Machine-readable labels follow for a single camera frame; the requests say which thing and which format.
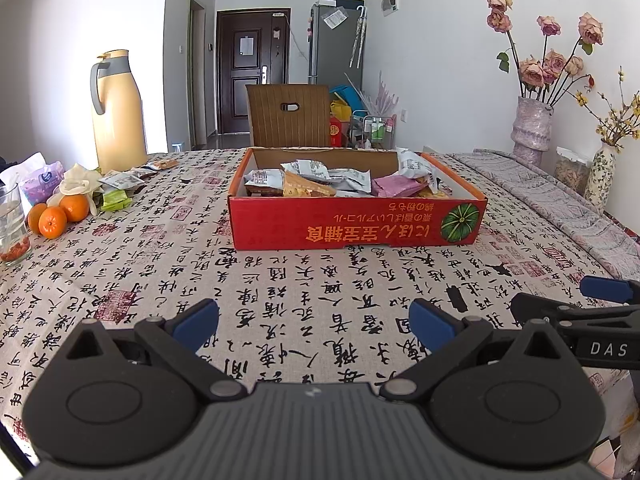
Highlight blue bag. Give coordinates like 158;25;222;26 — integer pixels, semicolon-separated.
330;74;371;108

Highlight white feathery plume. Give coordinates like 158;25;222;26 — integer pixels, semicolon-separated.
367;71;399;118

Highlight yellow thermos jug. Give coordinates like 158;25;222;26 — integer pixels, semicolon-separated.
90;50;148;175

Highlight wire rack trolley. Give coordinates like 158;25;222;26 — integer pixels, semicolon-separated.
350;115;396;151

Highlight cream crumpled cloth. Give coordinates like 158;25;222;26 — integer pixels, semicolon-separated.
59;162;103;217

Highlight dried pink roses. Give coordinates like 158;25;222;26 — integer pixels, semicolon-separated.
485;0;606;108

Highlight grey fridge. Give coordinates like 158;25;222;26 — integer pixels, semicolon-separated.
308;2;366;88

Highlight floral ceramic vase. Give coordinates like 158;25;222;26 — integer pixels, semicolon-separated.
584;142;617;215

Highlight orange cardboard box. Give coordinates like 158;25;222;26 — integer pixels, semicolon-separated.
227;146;489;251

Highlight pink snack packet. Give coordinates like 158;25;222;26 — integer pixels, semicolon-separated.
372;172;432;199

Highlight white plastic bag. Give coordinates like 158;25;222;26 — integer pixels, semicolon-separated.
0;152;48;188

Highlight yellow flower branches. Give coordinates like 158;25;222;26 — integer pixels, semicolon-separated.
582;65;640;150

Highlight wooden chair back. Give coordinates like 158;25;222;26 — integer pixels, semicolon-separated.
245;83;333;149

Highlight green snack packet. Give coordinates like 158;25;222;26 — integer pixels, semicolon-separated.
100;187;134;212

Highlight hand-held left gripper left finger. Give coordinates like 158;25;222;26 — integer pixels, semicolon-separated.
42;297;247;403

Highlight yellow snack packet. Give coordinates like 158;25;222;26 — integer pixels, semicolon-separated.
417;180;451;200

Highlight grey patterned table runner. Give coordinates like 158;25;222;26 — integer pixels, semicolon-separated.
445;149;640;267

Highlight red gift box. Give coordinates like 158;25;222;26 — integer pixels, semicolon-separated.
329;114;351;148

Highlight clear plastic jar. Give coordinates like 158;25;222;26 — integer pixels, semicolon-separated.
554;146;593;196

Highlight orange cookie packet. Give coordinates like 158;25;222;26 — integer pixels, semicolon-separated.
282;172;337;200

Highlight drinking glass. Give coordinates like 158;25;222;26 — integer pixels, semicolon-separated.
0;182;32;264

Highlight purple tissue pack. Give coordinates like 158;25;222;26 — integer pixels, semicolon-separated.
17;161;66;206

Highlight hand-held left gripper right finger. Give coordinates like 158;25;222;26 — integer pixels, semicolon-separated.
380;297;584;404

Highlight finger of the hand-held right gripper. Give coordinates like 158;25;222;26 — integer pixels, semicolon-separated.
580;275;640;307
511;291;640;333

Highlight dark brown door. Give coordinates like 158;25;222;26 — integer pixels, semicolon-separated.
216;8;291;136

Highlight orange tangerine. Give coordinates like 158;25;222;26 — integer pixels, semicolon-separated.
60;194;91;223
27;202;48;234
39;206;68;239

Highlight folded clear umbrella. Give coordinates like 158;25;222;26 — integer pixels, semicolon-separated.
350;6;366;68

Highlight pink textured vase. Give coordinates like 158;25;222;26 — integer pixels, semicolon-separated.
511;96;553;167

